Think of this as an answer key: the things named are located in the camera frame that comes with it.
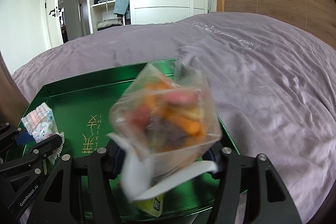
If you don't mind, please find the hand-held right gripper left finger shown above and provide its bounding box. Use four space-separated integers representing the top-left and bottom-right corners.
28 147 124 224

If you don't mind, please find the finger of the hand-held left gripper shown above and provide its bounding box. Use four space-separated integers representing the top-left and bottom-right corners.
0 123 34 151
0 134 63 188

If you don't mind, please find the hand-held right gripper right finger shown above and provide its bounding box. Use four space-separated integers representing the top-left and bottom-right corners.
207 147 302 224

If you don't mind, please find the pink cartoon snack packet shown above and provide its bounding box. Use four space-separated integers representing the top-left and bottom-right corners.
21 103 65 164

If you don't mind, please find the green box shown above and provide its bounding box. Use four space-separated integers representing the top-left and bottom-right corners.
5 58 248 224

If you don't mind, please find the pale green snack packet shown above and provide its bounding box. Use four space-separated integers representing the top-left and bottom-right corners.
136 193 164 216

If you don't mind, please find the clear bag of colourful candy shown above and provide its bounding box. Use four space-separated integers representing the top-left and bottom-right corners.
106 59 223 201

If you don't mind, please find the purple bed sheet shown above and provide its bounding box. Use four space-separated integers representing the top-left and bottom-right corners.
10 11 336 224

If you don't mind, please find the white door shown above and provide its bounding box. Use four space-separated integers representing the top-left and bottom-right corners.
43 0 63 48

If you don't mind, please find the beige black folded clothes pile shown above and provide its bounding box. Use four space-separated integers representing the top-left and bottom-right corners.
97 19 124 30

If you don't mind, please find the wooden headboard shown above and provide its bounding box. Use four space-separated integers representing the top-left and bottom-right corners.
216 0 336 50

